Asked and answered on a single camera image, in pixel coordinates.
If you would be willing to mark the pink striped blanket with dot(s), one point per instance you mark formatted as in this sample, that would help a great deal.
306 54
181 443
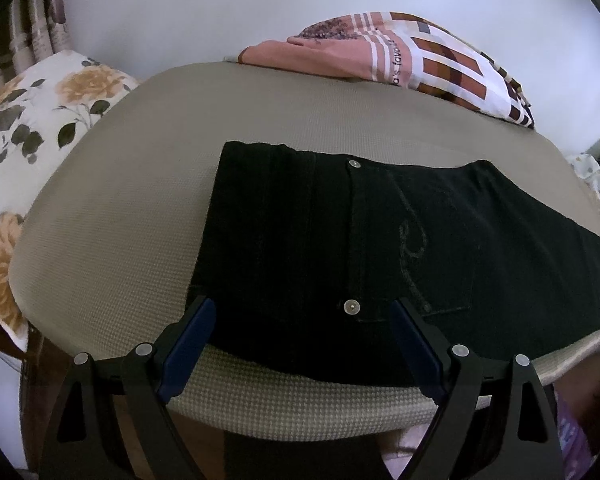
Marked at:
330 55

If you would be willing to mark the wooden bed frame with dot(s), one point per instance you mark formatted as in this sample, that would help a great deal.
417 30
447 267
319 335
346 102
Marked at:
35 390

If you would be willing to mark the black pants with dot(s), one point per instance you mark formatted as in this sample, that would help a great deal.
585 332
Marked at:
290 240

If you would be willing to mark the floral pillow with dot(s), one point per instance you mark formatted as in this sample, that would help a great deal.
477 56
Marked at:
30 160

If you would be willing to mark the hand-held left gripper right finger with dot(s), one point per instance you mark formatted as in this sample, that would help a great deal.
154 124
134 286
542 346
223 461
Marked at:
415 345

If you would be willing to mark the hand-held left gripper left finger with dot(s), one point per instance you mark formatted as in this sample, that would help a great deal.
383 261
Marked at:
190 345

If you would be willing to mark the striped floral curtain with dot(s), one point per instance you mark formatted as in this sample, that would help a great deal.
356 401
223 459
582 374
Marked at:
30 20

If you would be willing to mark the purple cloth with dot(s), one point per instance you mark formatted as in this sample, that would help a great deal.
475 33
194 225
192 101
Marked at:
572 435

